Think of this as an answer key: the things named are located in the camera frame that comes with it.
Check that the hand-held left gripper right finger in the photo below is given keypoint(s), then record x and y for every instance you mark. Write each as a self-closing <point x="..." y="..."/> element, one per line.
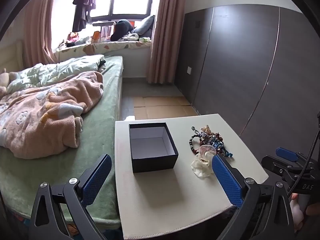
<point x="227" y="180"/>

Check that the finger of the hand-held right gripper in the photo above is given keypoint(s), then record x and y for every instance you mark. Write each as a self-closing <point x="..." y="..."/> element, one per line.
<point x="287" y="154"/>
<point x="273" y="165"/>

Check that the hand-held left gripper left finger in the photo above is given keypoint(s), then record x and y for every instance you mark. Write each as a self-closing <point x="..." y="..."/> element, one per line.
<point x="97" y="178"/>

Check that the pink clear bangle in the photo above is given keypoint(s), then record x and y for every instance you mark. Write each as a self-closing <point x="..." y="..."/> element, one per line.
<point x="207" y="150"/>

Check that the gold bow ornament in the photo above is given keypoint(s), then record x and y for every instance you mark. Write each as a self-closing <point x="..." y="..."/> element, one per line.
<point x="206" y="128"/>

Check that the black jewelry box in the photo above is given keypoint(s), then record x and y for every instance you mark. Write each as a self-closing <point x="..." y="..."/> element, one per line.
<point x="155" y="165"/>

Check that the person's right hand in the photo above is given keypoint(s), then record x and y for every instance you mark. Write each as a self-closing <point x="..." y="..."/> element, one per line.
<point x="298" y="213"/>

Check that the pink fleece blanket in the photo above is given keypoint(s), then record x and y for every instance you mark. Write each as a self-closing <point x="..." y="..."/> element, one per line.
<point x="45" y="120"/>

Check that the green bed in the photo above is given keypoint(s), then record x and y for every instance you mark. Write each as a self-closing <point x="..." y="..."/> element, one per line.
<point x="110" y="100"/>

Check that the flattened cardboard sheets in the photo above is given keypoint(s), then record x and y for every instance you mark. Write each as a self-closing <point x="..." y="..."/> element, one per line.
<point x="162" y="107"/>

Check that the dark wardrobe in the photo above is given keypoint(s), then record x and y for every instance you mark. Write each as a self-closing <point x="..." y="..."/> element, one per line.
<point x="237" y="67"/>

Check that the light green duvet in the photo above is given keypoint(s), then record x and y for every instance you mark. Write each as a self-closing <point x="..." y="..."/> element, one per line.
<point x="72" y="66"/>

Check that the patterned window seat cushion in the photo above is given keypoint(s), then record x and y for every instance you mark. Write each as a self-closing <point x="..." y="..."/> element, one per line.
<point x="112" y="46"/>

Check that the beige plush toy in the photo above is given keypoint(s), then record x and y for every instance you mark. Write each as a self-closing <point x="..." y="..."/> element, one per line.
<point x="7" y="78"/>

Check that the orange box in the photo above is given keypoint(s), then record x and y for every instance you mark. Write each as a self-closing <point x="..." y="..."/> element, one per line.
<point x="95" y="36"/>

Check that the pink toys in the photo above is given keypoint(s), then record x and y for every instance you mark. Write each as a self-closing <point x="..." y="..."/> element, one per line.
<point x="73" y="37"/>

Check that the black bag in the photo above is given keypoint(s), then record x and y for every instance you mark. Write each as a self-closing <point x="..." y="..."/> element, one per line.
<point x="122" y="30"/>

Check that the pink curtain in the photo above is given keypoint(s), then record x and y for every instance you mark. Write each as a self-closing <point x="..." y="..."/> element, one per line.
<point x="165" y="35"/>
<point x="38" y="25"/>

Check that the grey pillow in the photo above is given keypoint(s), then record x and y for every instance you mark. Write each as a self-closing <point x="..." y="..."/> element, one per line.
<point x="145" y="26"/>

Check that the dark hanging clothes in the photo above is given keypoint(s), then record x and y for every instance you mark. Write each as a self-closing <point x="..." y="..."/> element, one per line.
<point x="83" y="7"/>

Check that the white wall socket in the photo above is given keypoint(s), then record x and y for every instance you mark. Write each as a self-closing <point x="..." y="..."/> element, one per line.
<point x="189" y="70"/>

